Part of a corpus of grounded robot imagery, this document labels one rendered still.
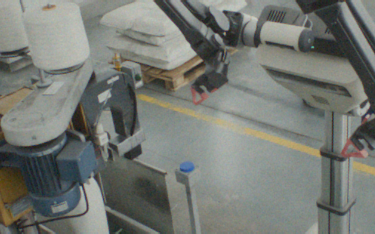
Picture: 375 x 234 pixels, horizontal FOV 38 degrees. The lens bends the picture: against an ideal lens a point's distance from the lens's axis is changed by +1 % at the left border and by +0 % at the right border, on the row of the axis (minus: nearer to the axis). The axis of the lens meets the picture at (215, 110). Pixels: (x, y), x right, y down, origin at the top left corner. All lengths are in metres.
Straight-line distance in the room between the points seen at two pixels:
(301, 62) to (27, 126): 0.85
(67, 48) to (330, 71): 0.79
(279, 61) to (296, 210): 1.67
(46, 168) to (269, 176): 2.17
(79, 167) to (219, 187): 2.02
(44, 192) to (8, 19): 0.54
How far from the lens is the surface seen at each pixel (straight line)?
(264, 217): 3.29
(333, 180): 2.19
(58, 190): 1.71
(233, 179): 3.60
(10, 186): 1.86
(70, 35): 1.58
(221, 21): 1.76
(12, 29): 1.81
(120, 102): 2.03
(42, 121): 1.59
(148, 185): 2.60
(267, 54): 1.83
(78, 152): 1.63
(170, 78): 4.75
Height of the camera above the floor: 2.13
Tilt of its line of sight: 29 degrees down
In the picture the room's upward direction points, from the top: 6 degrees counter-clockwise
